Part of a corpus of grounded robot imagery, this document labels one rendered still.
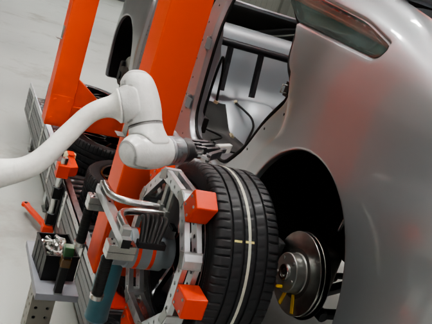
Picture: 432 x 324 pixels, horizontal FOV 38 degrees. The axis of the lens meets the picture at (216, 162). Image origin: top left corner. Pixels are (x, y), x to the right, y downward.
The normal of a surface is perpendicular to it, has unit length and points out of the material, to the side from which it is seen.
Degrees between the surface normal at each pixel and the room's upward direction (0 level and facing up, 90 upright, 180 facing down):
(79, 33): 90
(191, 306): 90
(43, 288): 0
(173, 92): 90
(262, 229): 45
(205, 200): 35
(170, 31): 90
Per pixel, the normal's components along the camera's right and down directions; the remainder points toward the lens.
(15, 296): 0.30, -0.91
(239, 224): 0.46, -0.40
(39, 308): 0.34, 0.37
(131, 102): 0.10, -0.10
